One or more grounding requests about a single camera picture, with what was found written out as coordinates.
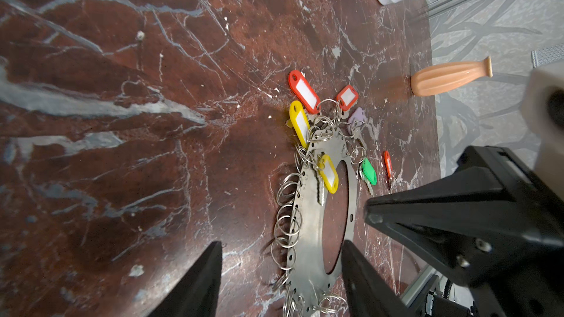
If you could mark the yellow key tag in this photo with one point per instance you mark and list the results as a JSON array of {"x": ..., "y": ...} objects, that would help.
[
  {"x": 328, "y": 173},
  {"x": 300, "y": 123}
]

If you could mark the white wire mesh basket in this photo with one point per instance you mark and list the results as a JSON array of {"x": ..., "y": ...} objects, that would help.
[{"x": 549, "y": 55}]

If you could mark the red key tag top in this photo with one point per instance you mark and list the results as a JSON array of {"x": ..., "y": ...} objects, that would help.
[{"x": 303, "y": 90}]

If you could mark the green key tag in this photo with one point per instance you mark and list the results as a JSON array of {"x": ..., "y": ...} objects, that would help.
[{"x": 368, "y": 172}]

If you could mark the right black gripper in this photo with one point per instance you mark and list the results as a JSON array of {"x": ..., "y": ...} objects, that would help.
[{"x": 494, "y": 226}]

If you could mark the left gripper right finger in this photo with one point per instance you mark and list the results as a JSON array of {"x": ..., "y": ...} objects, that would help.
[{"x": 367, "y": 292}]

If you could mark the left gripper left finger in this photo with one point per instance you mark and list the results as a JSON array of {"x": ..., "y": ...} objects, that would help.
[{"x": 197, "y": 293}]

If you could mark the small red key tag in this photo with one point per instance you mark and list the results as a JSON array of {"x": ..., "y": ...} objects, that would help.
[{"x": 347, "y": 97}]

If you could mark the small terracotta vase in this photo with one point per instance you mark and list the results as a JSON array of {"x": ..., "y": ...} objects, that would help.
[{"x": 442, "y": 78}]

